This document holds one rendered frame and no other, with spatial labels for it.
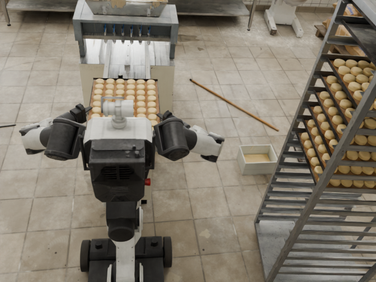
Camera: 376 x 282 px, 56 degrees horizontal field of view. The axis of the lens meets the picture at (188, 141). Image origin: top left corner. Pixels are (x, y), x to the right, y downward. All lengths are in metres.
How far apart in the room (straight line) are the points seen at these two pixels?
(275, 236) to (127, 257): 1.07
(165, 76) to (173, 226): 1.15
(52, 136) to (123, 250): 0.92
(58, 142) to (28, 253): 1.41
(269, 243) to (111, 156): 1.57
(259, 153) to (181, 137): 1.95
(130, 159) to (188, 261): 1.42
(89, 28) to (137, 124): 1.41
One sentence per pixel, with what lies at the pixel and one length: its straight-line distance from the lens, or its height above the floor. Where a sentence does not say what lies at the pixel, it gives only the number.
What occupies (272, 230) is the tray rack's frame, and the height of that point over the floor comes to 0.15.
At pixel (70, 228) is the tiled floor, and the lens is 2.76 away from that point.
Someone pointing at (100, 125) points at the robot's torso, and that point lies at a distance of 1.44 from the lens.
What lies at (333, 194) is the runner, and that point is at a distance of 2.56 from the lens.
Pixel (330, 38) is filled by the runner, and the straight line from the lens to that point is 1.75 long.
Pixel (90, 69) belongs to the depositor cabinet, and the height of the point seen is 0.79.
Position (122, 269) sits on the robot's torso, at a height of 0.36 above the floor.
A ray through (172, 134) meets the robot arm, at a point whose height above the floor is 1.33.
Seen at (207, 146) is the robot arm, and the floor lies 1.22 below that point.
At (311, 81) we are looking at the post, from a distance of 1.85.
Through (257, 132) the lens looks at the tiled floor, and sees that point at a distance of 3.59.
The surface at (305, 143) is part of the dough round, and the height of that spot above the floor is 1.06.
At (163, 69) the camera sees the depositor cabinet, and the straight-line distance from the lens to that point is 2.77.
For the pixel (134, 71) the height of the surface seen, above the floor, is 0.84.
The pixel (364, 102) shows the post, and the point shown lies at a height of 1.57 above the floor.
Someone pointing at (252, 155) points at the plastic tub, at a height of 0.06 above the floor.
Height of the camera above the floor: 2.27
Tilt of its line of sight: 43 degrees down
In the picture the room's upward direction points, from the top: 7 degrees clockwise
